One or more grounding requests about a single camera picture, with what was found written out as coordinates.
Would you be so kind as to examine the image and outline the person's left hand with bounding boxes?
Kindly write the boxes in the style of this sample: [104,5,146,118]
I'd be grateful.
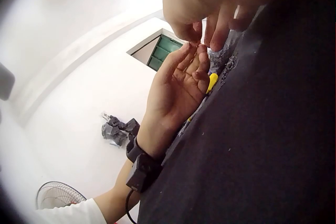
[136,43,211,159]

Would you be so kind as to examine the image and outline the person's left fingers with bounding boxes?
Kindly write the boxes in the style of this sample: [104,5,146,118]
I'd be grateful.
[192,70,210,97]

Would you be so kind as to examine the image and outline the person's right thumb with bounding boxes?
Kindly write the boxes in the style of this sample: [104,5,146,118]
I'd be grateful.
[168,14,203,43]

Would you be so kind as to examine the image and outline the person's left index finger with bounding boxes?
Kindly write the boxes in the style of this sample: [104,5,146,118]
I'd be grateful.
[187,44,211,75]

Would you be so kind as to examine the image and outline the person's right index finger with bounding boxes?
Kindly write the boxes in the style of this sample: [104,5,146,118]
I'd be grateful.
[204,5,238,52]

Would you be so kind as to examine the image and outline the person's left thumb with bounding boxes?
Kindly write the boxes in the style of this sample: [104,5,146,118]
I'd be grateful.
[156,43,191,77]

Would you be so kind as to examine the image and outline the person's right middle finger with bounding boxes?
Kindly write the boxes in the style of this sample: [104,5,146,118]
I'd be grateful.
[229,5,256,32]

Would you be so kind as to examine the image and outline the pile of grey shreds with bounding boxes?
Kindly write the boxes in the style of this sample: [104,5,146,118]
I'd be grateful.
[208,30,240,84]

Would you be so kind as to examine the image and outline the black cloth mat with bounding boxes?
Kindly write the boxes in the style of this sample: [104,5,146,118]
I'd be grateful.
[136,0,336,224]

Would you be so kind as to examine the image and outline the black wrist band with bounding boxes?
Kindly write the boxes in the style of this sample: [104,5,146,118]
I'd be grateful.
[125,137,165,193]

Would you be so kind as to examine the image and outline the person's body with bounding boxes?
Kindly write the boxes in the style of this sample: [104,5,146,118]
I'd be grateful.
[25,197,107,224]

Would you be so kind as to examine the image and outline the yellow tool handle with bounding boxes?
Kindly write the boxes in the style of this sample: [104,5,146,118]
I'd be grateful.
[205,73,219,95]

